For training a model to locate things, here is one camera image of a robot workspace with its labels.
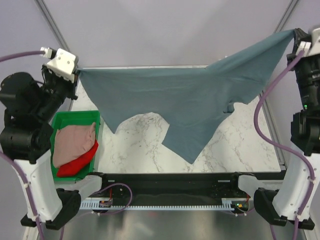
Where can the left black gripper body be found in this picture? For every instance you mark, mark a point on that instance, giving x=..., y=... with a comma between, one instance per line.
x=56, y=89

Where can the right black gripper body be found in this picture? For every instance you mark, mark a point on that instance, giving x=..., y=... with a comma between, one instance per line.
x=309, y=70

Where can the blue-grey t-shirt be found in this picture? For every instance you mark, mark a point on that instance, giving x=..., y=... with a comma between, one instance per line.
x=193, y=101

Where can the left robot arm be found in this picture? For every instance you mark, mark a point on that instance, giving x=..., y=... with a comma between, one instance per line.
x=25, y=143

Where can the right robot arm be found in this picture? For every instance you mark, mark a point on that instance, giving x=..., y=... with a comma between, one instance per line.
x=291, y=203

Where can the pink folded t-shirt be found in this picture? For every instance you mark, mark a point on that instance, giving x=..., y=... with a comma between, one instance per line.
x=72, y=142

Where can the red folded t-shirt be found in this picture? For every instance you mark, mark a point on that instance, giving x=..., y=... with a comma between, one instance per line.
x=73, y=167

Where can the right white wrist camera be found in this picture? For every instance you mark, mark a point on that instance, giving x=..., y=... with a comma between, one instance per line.
x=311, y=47

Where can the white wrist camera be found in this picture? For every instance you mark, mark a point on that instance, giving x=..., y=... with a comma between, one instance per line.
x=61, y=62
x=311, y=47

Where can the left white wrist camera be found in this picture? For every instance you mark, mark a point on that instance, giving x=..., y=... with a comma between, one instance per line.
x=61, y=62

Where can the left aluminium frame post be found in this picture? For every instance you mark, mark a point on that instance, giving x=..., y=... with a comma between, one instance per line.
x=44, y=10

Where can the aluminium frame post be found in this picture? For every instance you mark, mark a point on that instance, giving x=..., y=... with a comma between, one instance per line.
x=44, y=10
x=290, y=9

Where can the right aluminium frame post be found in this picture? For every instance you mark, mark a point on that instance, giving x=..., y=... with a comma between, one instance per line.
x=290, y=9

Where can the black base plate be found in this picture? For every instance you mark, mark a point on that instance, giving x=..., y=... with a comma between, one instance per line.
x=170, y=188

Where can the white slotted cable duct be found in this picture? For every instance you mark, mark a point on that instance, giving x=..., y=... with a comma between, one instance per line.
x=101, y=204

